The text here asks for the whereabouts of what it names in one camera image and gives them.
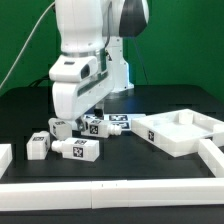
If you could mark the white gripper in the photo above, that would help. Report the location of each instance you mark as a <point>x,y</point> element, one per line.
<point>78,85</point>

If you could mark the white left obstacle bar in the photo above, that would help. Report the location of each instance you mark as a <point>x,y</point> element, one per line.
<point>5,157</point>

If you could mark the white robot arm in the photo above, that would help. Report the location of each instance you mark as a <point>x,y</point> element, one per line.
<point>98,28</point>

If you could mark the white marker base sheet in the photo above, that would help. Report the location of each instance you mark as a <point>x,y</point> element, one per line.
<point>123,120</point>

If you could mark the white square tabletop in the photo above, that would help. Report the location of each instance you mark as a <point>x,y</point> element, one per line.
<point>178,132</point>

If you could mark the white front obstacle bar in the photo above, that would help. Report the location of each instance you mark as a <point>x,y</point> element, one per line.
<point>111,194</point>

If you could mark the white obstacle bar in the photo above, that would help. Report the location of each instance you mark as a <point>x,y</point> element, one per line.
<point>5,157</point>
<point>111,194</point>
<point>212,156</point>

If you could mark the white right obstacle bar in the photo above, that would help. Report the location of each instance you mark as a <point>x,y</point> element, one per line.
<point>212,156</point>

